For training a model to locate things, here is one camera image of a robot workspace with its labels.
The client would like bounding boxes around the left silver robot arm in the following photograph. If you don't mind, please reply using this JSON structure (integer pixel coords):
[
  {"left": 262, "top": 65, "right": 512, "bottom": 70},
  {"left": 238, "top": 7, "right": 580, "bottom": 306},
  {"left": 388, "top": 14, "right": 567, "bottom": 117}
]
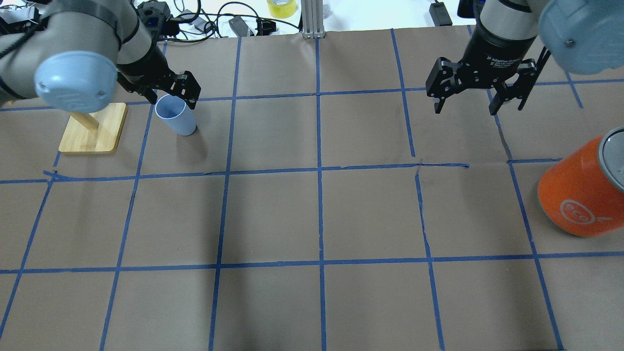
[{"left": 0, "top": 0, "right": 201, "bottom": 113}]

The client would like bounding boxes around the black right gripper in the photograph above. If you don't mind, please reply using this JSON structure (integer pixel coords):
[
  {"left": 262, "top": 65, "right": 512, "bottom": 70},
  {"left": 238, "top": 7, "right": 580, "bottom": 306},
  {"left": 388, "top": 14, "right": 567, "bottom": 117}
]
[{"left": 426, "top": 22, "right": 552, "bottom": 116}]

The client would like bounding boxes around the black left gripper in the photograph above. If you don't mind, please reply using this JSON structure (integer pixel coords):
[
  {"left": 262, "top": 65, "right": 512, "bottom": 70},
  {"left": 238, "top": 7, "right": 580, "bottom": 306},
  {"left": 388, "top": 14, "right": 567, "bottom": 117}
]
[{"left": 117, "top": 42, "right": 201, "bottom": 110}]

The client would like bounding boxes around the orange can with grey lid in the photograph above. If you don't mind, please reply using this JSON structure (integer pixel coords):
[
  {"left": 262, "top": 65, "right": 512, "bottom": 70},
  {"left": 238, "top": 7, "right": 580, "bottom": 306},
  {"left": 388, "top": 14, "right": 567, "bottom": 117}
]
[{"left": 537, "top": 127, "right": 624, "bottom": 237}]

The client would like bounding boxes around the wooden mug tree stand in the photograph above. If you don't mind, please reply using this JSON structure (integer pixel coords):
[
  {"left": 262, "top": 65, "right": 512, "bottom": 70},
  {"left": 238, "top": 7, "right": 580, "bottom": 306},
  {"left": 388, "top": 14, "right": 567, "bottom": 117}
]
[{"left": 58, "top": 103, "right": 128, "bottom": 154}]

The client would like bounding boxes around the yellow tape roll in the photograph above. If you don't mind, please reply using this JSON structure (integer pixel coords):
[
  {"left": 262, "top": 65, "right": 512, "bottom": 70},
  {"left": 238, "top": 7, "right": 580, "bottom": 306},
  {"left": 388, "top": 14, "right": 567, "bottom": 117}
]
[{"left": 267, "top": 0, "right": 298, "bottom": 20}]

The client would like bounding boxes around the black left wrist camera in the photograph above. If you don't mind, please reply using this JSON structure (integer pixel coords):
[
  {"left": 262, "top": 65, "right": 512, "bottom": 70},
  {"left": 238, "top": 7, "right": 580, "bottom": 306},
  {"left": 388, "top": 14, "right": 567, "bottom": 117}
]
[{"left": 136, "top": 1, "right": 180, "bottom": 41}]

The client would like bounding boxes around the black power adapter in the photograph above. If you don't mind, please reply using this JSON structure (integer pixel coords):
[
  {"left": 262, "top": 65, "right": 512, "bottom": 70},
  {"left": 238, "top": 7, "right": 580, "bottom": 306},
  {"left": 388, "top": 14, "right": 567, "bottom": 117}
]
[{"left": 429, "top": 0, "right": 453, "bottom": 27}]

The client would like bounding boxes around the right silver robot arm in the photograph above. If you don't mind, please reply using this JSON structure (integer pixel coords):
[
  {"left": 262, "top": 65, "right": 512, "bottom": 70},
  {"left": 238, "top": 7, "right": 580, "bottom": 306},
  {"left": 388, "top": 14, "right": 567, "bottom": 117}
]
[{"left": 425, "top": 0, "right": 624, "bottom": 116}]

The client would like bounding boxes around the light blue plastic cup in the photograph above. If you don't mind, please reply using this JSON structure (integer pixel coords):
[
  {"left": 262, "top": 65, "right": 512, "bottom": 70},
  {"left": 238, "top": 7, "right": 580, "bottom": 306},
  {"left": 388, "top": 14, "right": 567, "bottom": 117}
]
[{"left": 155, "top": 94, "right": 197, "bottom": 136}]

